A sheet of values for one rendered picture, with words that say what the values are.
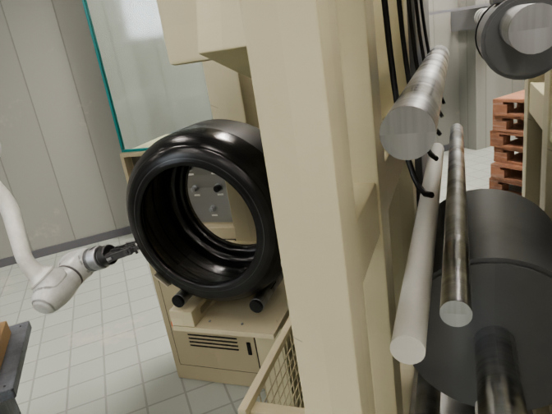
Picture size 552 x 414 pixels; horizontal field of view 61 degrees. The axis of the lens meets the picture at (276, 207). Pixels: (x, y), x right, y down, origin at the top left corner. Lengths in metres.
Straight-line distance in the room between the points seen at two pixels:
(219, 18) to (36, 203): 4.33
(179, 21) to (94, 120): 3.92
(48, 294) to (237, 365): 1.12
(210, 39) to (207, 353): 1.96
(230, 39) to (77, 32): 4.08
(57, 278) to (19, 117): 3.25
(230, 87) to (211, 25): 0.81
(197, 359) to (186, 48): 1.92
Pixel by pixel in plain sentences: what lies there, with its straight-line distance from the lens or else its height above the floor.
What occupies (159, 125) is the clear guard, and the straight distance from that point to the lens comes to 2.17.
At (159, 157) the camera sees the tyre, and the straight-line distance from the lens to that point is 1.40.
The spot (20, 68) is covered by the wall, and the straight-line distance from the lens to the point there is 4.90.
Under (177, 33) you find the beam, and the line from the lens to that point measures 1.02.
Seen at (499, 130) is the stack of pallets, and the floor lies 0.60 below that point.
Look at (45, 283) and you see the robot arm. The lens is 1.80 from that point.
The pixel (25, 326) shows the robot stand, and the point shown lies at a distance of 2.39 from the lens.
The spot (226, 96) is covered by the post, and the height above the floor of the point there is 1.50.
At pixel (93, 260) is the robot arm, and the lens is 1.83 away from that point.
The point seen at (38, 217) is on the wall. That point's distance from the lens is 5.10.
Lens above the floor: 1.66
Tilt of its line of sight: 19 degrees down
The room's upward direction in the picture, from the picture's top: 9 degrees counter-clockwise
